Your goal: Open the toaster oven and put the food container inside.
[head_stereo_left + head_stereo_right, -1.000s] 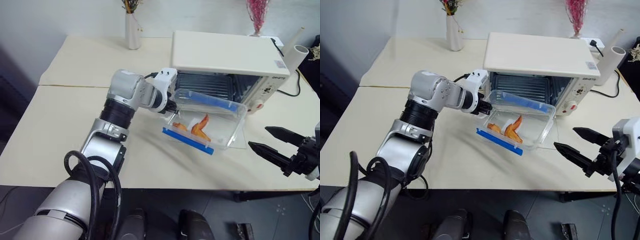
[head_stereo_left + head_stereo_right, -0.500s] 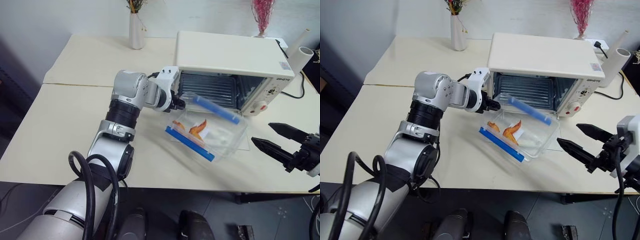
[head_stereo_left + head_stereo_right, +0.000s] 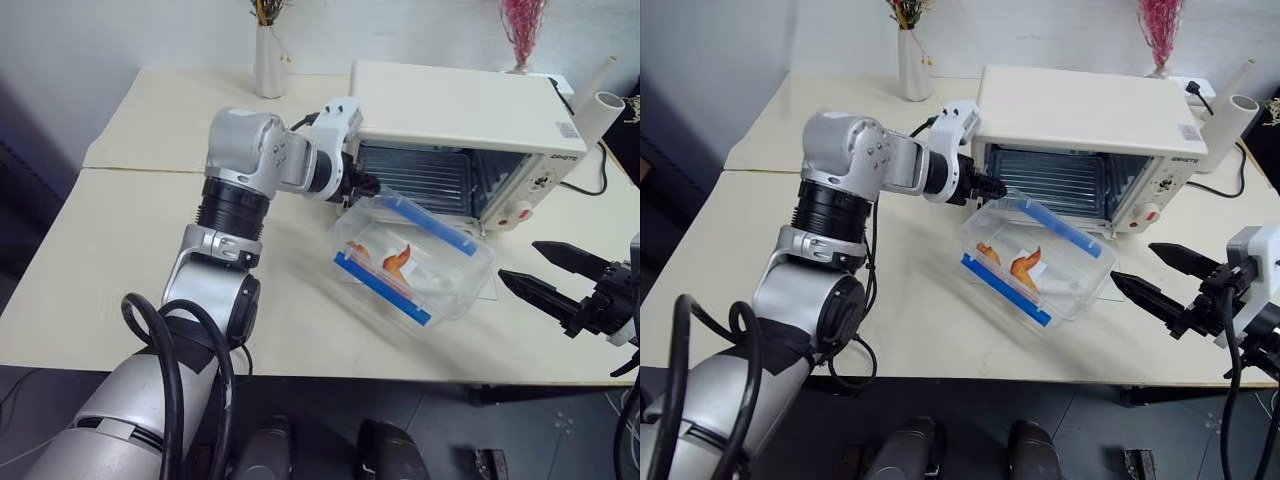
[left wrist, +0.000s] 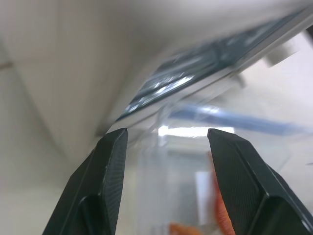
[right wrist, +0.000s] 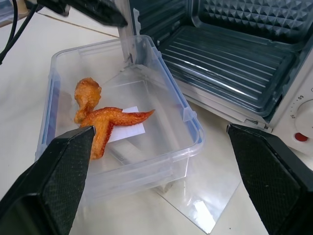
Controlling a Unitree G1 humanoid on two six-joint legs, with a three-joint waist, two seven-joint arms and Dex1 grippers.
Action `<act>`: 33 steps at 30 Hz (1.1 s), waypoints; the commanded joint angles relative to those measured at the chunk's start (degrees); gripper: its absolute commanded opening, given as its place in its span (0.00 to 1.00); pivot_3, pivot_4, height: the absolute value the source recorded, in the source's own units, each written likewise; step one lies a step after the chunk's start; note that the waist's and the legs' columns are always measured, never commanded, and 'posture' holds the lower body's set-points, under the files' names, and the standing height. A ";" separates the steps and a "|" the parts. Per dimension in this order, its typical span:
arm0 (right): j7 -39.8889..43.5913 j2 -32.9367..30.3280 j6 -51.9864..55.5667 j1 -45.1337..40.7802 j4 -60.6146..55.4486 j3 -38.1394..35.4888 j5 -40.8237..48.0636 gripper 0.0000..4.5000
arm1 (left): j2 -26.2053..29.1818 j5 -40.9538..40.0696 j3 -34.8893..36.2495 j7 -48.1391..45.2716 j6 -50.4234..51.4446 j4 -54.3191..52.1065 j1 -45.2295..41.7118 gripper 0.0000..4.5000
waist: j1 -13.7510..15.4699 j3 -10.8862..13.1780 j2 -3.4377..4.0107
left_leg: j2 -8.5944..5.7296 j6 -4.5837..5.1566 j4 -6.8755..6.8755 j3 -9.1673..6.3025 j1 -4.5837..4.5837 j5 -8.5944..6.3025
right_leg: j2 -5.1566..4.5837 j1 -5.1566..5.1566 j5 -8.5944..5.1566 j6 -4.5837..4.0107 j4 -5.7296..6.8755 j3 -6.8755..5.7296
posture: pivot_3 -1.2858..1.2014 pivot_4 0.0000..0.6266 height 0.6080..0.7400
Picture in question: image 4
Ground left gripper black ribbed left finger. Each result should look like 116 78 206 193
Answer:
42 128 129 235

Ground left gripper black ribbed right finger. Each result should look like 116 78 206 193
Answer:
207 128 313 235

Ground orange food pieces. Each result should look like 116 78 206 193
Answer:
168 151 236 235

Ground white toaster oven, glass door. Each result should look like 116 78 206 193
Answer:
0 0 313 138

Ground clear plastic food container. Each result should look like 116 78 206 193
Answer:
123 97 313 235

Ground white oven door handle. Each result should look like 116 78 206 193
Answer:
265 36 303 68

